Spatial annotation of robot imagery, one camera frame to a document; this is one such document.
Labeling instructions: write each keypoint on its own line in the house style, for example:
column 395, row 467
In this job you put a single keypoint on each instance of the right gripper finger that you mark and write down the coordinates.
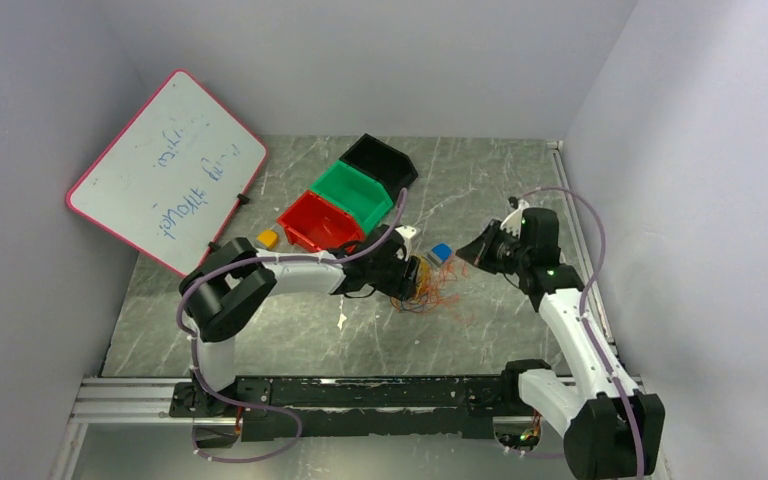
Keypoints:
column 492, row 235
column 482, row 254

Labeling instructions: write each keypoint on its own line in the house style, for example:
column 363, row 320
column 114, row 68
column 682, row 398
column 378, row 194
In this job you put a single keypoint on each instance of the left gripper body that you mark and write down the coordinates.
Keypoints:
column 396, row 278

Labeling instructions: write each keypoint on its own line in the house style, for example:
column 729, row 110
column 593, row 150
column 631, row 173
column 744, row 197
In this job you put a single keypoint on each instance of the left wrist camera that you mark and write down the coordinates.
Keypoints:
column 408, row 235

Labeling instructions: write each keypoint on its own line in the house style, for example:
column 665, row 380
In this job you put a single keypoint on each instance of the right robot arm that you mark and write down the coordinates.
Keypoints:
column 610, row 429

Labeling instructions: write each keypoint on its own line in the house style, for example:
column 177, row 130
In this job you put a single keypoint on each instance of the yellow eraser block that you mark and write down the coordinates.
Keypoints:
column 268, row 240

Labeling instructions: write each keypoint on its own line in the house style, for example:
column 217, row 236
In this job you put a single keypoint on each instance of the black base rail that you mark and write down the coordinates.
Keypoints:
column 259, row 408

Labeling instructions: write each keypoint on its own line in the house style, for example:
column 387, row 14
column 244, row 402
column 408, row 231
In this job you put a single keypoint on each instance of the green plastic bin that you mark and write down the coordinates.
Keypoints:
column 357, row 194

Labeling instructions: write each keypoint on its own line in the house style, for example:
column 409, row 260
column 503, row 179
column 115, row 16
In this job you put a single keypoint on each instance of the pink framed whiteboard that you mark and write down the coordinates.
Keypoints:
column 169, row 182

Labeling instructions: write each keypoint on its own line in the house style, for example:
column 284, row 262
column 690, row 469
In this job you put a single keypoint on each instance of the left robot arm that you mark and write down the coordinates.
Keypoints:
column 222, row 296

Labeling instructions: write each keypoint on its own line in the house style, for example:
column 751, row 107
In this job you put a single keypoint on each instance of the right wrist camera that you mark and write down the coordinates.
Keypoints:
column 513, row 221

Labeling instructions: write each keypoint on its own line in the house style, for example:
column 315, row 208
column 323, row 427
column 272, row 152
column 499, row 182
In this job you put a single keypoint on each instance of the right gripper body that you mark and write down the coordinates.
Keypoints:
column 515, row 254

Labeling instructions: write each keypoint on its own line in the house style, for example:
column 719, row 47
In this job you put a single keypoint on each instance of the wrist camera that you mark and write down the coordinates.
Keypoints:
column 513, row 221
column 408, row 235

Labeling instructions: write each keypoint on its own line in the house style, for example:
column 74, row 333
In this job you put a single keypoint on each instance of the red plastic bin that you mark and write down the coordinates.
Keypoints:
column 313, row 223

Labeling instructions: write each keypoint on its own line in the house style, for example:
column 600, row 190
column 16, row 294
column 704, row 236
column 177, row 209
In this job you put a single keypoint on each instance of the blue eraser block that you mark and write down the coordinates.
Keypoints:
column 439, row 254

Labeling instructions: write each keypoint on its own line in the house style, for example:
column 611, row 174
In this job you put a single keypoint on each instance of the black plastic bin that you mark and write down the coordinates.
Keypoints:
column 391, row 168

